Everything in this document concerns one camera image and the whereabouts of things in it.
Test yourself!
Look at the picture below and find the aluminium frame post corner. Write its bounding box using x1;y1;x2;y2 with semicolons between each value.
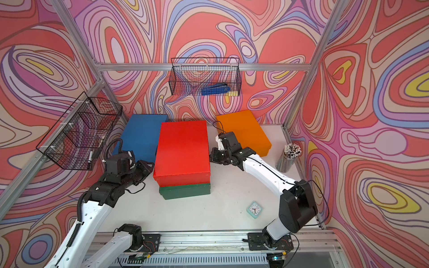
282;0;349;132
51;1;119;104

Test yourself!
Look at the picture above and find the aluminium frame post right corner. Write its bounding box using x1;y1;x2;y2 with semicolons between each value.
282;0;349;132

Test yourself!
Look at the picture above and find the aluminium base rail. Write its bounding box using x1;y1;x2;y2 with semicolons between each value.
63;229;349;268

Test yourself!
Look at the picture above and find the green shoebox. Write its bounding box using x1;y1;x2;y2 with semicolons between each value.
159;183;211;200

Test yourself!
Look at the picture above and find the orange shoebox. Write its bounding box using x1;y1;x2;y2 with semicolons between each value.
216;110;271;157

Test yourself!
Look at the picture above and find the small teal alarm clock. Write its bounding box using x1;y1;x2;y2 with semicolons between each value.
246;201;263;219

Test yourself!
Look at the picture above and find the metal cup of pencils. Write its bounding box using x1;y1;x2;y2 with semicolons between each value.
275;143;302;173

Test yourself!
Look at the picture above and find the aluminium horizontal back bar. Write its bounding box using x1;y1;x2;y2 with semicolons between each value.
96;63;311;71

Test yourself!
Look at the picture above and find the black wire basket wall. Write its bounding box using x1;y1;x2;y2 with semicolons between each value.
169;57;242;97
36;92;122;170

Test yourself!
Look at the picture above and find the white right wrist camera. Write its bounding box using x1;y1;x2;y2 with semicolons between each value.
215;135;225;151

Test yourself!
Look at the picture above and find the yellow item in back basket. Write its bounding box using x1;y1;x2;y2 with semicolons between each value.
225;91;239;97

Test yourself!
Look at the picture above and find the blue stapler in basket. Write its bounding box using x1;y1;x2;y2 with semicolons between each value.
201;83;231;96

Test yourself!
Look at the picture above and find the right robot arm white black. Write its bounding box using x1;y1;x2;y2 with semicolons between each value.
210;132;318;250

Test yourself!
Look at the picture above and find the black wire basket back wall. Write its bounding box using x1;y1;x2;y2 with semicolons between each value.
169;57;242;97

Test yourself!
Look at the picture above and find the black wire basket left wall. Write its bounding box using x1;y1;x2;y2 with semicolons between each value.
36;92;122;170

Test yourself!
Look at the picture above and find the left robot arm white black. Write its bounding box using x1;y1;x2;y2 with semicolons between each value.
46;138;158;268

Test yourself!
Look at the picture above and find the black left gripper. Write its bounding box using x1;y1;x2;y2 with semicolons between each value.
120;159;156;190

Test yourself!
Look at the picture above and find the marker pen in left basket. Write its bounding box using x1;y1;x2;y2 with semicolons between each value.
87;151;93;170

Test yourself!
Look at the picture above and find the red shoebox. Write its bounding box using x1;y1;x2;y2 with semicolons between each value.
153;121;211;187

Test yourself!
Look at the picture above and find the aluminium frame post left corner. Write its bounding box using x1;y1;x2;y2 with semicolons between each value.
51;1;119;104

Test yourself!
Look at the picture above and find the blue shoebox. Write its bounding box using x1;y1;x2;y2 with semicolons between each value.
120;115;168;164

